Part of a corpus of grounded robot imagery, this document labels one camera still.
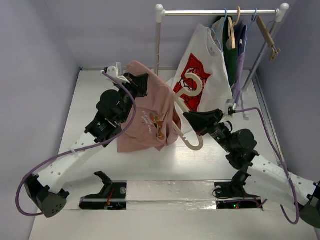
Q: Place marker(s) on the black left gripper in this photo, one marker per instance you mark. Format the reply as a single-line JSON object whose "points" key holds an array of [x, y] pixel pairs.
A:
{"points": [[138, 83]]}

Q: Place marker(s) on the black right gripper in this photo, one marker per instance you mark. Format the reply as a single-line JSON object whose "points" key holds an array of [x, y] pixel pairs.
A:
{"points": [[215, 122]]}

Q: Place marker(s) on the pink t shirt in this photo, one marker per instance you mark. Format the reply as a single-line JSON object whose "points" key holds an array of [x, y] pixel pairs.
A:
{"points": [[153, 124]]}

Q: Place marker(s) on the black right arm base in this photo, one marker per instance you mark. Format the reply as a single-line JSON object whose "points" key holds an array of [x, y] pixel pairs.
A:
{"points": [[232, 195]]}

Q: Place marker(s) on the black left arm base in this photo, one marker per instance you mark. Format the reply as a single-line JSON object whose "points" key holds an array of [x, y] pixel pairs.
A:
{"points": [[112, 196]]}

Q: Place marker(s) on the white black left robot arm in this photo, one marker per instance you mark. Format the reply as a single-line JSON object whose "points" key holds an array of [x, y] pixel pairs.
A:
{"points": [[115, 107]]}

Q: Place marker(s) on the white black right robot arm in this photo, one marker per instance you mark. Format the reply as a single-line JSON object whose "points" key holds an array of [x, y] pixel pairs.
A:
{"points": [[255, 174]]}

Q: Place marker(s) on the white red print t shirt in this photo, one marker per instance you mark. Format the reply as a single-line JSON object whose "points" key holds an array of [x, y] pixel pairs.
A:
{"points": [[204, 59]]}

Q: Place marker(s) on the lavender shirt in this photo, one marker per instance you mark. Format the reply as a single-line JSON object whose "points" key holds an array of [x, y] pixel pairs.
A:
{"points": [[241, 41]]}

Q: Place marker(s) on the green shirt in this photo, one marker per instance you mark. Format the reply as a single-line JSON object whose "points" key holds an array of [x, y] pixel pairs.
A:
{"points": [[230, 55]]}

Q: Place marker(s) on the beige hanger with green shirt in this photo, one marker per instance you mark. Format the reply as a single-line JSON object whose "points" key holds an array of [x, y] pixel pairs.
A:
{"points": [[231, 26]]}

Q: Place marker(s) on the wooden clip hanger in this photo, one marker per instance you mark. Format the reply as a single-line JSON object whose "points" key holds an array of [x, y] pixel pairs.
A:
{"points": [[268, 38]]}

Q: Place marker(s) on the white metal clothes rack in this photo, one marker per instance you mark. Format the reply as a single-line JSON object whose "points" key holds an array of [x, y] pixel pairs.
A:
{"points": [[161, 12]]}

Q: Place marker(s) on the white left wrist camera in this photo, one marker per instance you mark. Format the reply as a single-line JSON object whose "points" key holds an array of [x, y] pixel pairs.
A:
{"points": [[116, 72]]}

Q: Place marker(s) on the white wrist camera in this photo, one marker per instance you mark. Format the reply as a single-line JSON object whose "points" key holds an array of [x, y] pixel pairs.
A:
{"points": [[116, 72], [230, 109]]}

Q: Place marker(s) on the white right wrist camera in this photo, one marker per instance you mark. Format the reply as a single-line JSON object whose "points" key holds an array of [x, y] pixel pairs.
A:
{"points": [[230, 109]]}

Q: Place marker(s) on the blue wire hanger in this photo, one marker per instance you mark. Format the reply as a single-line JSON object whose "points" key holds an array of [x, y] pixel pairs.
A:
{"points": [[248, 28], [217, 30]]}

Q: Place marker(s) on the blue wire hanger right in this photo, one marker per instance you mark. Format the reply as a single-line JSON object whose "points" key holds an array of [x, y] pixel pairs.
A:
{"points": [[248, 28]]}

